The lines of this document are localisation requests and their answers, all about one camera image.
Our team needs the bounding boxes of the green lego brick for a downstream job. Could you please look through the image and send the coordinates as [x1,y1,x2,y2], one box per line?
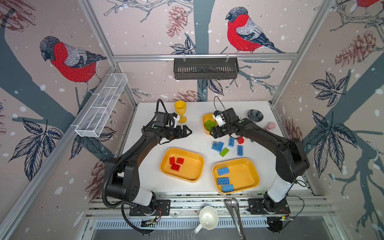
[204,120,216,132]
[220,148,229,157]

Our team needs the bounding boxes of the small red lego brick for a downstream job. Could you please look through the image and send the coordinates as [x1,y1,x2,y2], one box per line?
[170,157,176,165]

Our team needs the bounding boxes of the blue lego brick low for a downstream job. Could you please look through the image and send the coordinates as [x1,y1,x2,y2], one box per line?
[222,184,235,193]

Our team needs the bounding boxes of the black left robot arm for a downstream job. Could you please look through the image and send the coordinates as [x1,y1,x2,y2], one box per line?
[101,99,192,214]

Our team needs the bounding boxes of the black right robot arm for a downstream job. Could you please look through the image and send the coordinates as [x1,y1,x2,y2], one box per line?
[210,108,310,214]

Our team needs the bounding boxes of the yellow tray far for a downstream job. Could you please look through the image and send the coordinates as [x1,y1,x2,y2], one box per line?
[202,113,218,135]

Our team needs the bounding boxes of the yellow tray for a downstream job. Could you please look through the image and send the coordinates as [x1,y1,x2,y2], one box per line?
[212,158,260,195]
[160,148,205,183]
[202,113,218,135]

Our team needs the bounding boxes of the yellow plastic goblet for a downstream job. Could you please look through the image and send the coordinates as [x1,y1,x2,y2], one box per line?
[174,101,187,124]

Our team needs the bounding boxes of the dark grey round dish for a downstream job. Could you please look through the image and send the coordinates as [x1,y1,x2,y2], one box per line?
[247,110,264,122]

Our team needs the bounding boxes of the yellow tray near left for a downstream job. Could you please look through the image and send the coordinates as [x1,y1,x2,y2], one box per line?
[160,148,205,183]

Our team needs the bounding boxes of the pink plastic toy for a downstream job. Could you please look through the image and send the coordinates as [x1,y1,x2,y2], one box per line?
[264,122,276,132]

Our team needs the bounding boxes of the yellow tray near right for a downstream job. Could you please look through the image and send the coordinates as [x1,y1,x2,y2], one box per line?
[212,158,260,195]

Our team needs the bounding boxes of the metal tongs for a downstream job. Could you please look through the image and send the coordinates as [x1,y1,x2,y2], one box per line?
[224,198,246,240]

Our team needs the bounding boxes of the white measuring cup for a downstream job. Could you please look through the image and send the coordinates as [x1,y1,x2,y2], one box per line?
[194,206,219,234]

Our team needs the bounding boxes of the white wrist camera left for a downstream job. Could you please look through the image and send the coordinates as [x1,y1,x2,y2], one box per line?
[172,113,181,123]

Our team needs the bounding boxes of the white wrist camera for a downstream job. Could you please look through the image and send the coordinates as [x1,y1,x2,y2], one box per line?
[172,113,181,123]
[213,111,226,127]

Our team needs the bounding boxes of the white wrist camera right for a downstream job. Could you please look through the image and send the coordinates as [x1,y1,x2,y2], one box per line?
[213,111,226,127]

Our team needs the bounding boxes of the black hanging wire basket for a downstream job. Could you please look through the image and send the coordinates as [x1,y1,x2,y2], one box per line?
[174,58,239,80]

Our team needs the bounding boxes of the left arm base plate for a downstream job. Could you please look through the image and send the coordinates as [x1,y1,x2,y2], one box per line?
[129,200,171,217]

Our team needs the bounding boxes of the white wire mesh shelf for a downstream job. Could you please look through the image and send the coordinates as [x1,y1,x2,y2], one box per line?
[75,73,128,138]

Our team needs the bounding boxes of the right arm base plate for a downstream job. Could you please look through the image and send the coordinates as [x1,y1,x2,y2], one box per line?
[247,198,291,215]

